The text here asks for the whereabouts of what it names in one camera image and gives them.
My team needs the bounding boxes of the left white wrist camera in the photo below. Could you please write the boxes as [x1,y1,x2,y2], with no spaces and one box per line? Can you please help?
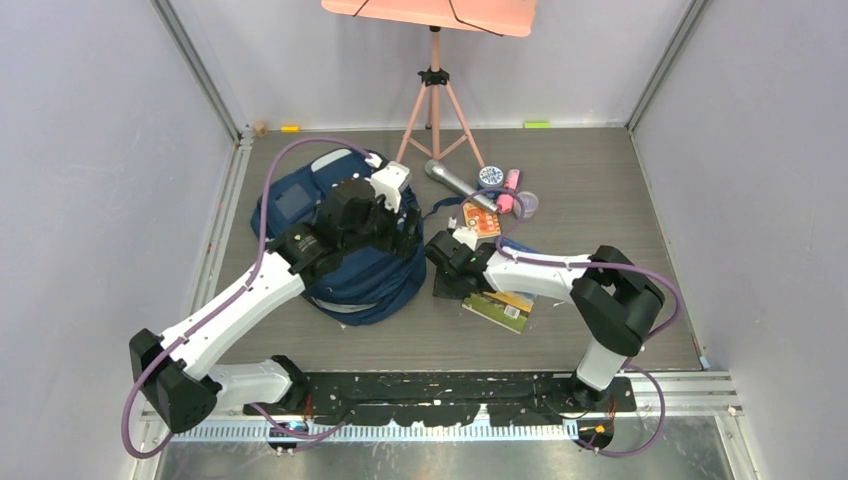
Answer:
[365,152,411,213]

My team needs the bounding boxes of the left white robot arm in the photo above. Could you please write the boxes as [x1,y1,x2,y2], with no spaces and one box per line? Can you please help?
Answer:
[129,178,422,434]

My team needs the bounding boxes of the pink music stand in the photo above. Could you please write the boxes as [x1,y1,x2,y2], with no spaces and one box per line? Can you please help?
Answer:
[321,0,537,168]

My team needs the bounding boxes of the pink highlighter marker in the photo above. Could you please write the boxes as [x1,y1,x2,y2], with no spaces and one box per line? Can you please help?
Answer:
[496,169,521,214]

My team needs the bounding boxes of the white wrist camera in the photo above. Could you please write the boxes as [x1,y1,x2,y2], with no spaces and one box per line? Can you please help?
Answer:
[365,152,411,213]
[447,217,479,251]

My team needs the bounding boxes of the blue patterned round tin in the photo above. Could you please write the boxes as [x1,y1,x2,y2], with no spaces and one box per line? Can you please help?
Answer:
[477,165,505,201]

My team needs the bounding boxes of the orange calculator toy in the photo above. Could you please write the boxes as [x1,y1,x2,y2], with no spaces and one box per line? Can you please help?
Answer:
[462,202,502,239]

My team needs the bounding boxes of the small cork piece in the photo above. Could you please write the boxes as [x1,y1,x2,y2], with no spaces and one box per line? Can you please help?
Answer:
[252,122,268,138]

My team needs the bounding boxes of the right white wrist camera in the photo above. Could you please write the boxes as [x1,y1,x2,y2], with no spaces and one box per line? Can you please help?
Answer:
[447,217,479,251]

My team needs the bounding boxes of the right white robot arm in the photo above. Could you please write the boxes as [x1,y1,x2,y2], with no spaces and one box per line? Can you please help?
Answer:
[424,230,665,411]

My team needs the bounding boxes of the green yellow booklet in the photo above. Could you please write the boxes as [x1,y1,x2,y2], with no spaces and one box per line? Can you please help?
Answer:
[461,292,536,334]

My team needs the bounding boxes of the navy blue student backpack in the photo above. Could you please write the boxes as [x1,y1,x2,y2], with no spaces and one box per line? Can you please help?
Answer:
[251,148,426,326]

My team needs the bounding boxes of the silver microphone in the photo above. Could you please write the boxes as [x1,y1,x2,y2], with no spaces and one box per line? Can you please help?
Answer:
[424,159,499,214]

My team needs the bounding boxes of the clear small round container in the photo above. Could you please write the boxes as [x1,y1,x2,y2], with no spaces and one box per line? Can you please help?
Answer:
[513,191,539,221]

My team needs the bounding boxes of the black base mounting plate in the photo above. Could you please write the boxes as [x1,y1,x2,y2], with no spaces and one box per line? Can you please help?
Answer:
[263,371,637,427]

